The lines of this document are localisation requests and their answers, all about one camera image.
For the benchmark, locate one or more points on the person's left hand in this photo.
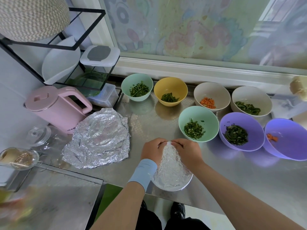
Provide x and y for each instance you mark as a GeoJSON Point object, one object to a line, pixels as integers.
{"type": "Point", "coordinates": [153, 151]}

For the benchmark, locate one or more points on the person's right hand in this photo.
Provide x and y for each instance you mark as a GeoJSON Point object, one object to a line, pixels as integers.
{"type": "Point", "coordinates": [188, 153]}

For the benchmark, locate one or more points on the foil-covered bowl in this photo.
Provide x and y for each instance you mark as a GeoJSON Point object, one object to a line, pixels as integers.
{"type": "Point", "coordinates": [170, 172]}

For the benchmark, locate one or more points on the mint green bowl chopped greens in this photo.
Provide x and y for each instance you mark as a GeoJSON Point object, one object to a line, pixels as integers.
{"type": "Point", "coordinates": [198, 123]}

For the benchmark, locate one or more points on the purple bowl chopped greens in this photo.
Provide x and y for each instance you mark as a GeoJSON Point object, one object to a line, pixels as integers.
{"type": "Point", "coordinates": [242, 130]}

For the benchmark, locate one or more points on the stack of aluminium foil sheets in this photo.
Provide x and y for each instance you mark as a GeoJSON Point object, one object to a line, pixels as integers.
{"type": "Point", "coordinates": [96, 139]}

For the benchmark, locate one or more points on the white bowl carrot pieces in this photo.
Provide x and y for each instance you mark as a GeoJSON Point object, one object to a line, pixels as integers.
{"type": "Point", "coordinates": [212, 94]}

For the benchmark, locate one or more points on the yellow bowl with greens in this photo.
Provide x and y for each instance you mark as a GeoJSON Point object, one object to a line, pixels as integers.
{"type": "Point", "coordinates": [170, 90]}

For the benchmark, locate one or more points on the mint green bowl green beans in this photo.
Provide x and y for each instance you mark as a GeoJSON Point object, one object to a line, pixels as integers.
{"type": "Point", "coordinates": [137, 88]}

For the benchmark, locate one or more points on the beige bowl with greens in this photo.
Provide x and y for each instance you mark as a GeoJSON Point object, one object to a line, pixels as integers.
{"type": "Point", "coordinates": [252, 99]}

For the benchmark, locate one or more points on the purple bowl carrot pieces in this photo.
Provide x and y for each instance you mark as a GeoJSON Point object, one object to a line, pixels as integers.
{"type": "Point", "coordinates": [288, 140]}

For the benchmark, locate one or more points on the person's left forearm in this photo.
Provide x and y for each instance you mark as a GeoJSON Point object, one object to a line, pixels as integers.
{"type": "Point", "coordinates": [120, 208]}

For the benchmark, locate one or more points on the person's right forearm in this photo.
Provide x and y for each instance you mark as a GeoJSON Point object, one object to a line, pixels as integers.
{"type": "Point", "coordinates": [249, 206]}

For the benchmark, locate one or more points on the stainless steel countertop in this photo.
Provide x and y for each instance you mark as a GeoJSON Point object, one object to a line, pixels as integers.
{"type": "Point", "coordinates": [249, 170]}

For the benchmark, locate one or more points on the light blue wristband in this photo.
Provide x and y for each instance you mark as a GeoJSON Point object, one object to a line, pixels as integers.
{"type": "Point", "coordinates": [143, 174]}

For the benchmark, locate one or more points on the black left shoe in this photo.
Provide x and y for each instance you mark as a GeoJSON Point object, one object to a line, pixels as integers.
{"type": "Point", "coordinates": [144, 205]}

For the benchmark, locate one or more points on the black shoe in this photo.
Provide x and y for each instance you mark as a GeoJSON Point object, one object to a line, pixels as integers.
{"type": "Point", "coordinates": [178, 210]}
{"type": "Point", "coordinates": [144, 205]}

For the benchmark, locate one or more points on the black right shoe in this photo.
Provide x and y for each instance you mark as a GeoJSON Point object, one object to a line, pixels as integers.
{"type": "Point", "coordinates": [178, 210]}

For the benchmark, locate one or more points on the green floor mat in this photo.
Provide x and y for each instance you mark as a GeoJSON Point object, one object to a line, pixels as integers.
{"type": "Point", "coordinates": [108, 201]}

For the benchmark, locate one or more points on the black trousers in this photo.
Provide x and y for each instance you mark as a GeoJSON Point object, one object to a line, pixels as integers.
{"type": "Point", "coordinates": [153, 222]}

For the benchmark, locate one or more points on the clear plastic box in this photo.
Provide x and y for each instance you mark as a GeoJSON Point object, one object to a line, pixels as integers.
{"type": "Point", "coordinates": [103, 95]}

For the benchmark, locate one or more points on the pink electric kettle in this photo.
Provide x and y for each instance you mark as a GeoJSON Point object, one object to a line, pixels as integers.
{"type": "Point", "coordinates": [50, 108]}

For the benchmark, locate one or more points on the clear glass jar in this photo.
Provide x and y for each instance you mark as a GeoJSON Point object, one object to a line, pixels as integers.
{"type": "Point", "coordinates": [38, 135]}

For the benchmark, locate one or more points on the window with cartoon film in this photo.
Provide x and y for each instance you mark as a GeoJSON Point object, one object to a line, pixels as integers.
{"type": "Point", "coordinates": [201, 28]}

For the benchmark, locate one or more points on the white plate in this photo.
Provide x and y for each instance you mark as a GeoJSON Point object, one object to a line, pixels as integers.
{"type": "Point", "coordinates": [60, 62]}

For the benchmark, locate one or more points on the black metal rack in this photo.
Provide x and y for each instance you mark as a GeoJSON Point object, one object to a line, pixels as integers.
{"type": "Point", "coordinates": [12, 44]}

